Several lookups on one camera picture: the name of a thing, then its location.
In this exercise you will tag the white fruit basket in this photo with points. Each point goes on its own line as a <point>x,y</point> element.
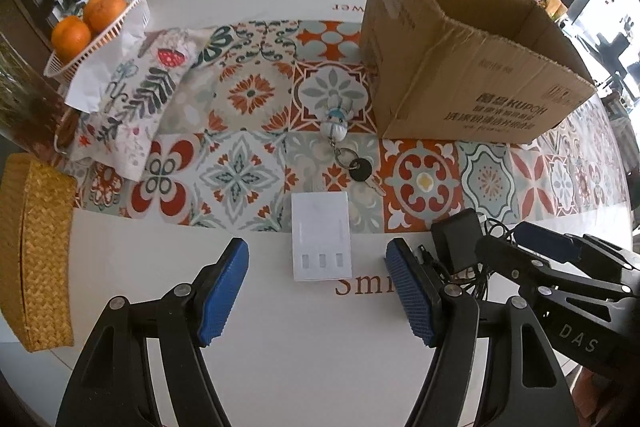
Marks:
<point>115,32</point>

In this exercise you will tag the brown cardboard box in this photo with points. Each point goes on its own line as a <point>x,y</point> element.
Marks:
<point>475,107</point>

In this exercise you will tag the floral cloth tissue cover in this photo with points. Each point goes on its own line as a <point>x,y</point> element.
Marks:
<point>145,97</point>

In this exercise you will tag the small white box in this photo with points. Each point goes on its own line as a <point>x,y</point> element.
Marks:
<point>320,227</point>

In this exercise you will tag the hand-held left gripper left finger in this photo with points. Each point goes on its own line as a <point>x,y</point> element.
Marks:
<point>222,292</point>

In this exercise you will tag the orange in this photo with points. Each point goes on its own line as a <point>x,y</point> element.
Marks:
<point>105,9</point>
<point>71,38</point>

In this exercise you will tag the clear glass vase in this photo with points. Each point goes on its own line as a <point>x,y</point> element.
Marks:
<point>20,107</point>

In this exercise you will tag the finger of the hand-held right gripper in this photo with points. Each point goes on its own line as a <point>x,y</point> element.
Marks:
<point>505,257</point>
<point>545,239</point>

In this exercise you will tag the patterned table runner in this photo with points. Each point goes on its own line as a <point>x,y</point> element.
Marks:
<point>240,167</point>

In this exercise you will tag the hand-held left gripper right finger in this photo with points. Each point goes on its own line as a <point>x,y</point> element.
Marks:
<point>410,292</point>

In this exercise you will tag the yellow woven wicker box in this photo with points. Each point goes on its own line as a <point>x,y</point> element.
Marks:
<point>35,247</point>

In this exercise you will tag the small brown coaster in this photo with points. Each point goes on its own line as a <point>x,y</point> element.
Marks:
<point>65,130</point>

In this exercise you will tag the white tissue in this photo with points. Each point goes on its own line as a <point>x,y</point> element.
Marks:
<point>90,82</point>

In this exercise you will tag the yellow paper bags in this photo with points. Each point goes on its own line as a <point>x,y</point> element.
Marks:
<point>556,7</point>

